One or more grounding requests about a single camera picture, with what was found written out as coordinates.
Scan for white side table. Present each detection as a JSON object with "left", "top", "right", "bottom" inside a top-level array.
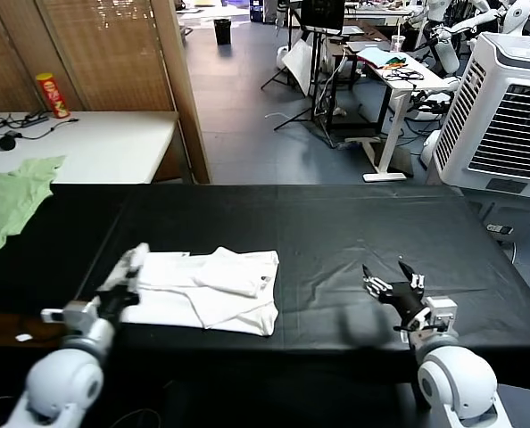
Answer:
[{"left": 0, "top": 111, "right": 180, "bottom": 185}]

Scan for light green t-shirt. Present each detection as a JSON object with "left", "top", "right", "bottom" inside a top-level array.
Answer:
[{"left": 0, "top": 155, "right": 67, "bottom": 268}]

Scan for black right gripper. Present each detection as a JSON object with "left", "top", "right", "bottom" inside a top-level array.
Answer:
[{"left": 361, "top": 260, "right": 429, "bottom": 329}]

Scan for black trash bin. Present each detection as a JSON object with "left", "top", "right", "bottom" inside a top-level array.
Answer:
[{"left": 213, "top": 18, "right": 232, "bottom": 45}]

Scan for white reflector board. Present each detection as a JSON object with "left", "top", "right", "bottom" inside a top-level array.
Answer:
[{"left": 281, "top": 38, "right": 333, "bottom": 97}]

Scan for plastic cup with straw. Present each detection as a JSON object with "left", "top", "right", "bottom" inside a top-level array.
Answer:
[{"left": 390, "top": 21, "right": 407, "bottom": 54}]

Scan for white t-shirt with print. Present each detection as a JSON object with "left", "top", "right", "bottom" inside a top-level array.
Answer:
[{"left": 120, "top": 243, "right": 280, "bottom": 336}]

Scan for black tripod stand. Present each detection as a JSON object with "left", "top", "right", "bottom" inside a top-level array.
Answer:
[{"left": 261, "top": 8, "right": 340, "bottom": 148}]

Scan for black cable bundle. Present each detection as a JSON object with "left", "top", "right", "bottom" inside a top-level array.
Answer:
[{"left": 383, "top": 66, "right": 426, "bottom": 82}]

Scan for white standing desk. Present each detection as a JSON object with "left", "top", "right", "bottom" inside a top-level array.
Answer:
[{"left": 356, "top": 46, "right": 462, "bottom": 183}]

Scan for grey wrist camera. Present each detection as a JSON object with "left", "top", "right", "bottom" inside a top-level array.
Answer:
[
  {"left": 425, "top": 296, "right": 458, "bottom": 333},
  {"left": 40, "top": 300, "right": 99, "bottom": 331}
]

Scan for black monitor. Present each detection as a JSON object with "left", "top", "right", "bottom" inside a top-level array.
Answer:
[{"left": 300, "top": 0, "right": 346, "bottom": 37}]

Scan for black power strip with cable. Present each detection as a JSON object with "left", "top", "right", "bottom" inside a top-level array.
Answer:
[{"left": 0, "top": 111, "right": 79, "bottom": 142}]

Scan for white air cooler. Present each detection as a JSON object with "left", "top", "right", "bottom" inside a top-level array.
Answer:
[{"left": 426, "top": 31, "right": 530, "bottom": 244}]

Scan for grey laptop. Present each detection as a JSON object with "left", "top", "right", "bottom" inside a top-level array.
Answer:
[{"left": 345, "top": 39, "right": 391, "bottom": 54}]

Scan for red chips can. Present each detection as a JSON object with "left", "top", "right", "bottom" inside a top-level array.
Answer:
[{"left": 35, "top": 72, "right": 71, "bottom": 119}]

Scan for black tablecloth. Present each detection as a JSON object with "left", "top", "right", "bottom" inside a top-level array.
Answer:
[{"left": 0, "top": 182, "right": 530, "bottom": 402}]

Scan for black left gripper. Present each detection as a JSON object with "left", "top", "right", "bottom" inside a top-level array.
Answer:
[{"left": 95, "top": 243, "right": 150, "bottom": 323}]

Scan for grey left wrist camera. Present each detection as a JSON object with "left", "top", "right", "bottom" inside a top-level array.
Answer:
[{"left": 40, "top": 300, "right": 99, "bottom": 331}]

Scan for wooden folding screen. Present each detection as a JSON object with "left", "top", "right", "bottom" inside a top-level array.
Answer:
[{"left": 0, "top": 0, "right": 211, "bottom": 184}]

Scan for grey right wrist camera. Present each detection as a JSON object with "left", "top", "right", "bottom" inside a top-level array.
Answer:
[{"left": 425, "top": 296, "right": 458, "bottom": 333}]

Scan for white humanoid robot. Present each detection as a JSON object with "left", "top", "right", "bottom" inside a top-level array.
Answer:
[{"left": 410, "top": 0, "right": 530, "bottom": 77}]

